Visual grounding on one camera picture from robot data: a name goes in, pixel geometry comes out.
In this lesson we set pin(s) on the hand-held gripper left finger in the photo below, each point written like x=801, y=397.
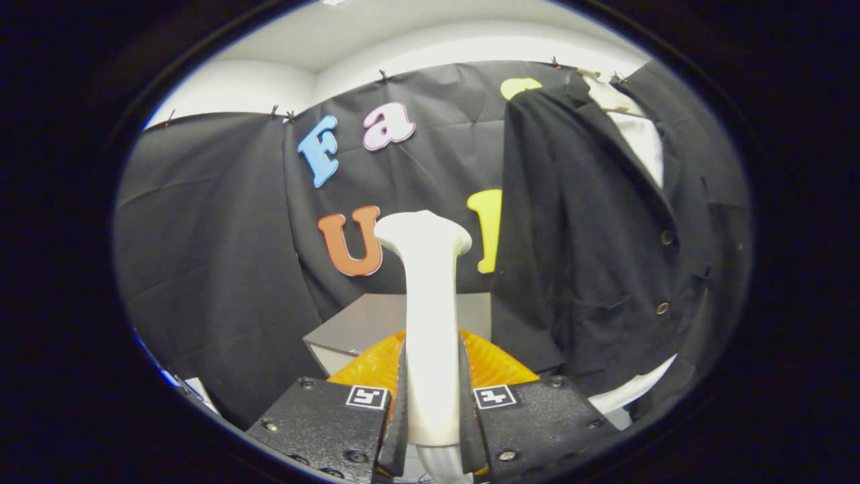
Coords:
x=399, y=437

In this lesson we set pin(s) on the black backdrop cloth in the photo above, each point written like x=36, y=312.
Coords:
x=215, y=255

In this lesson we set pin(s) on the black button jacket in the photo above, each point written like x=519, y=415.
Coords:
x=578, y=255

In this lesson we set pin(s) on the beige cabinet with grey top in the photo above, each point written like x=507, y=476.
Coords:
x=369, y=329

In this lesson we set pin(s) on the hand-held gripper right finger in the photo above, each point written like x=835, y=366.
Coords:
x=470, y=437

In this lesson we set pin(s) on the white mannequin on stand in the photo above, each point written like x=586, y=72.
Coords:
x=641, y=141

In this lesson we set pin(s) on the white panel with blue edge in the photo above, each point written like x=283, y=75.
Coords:
x=200, y=395

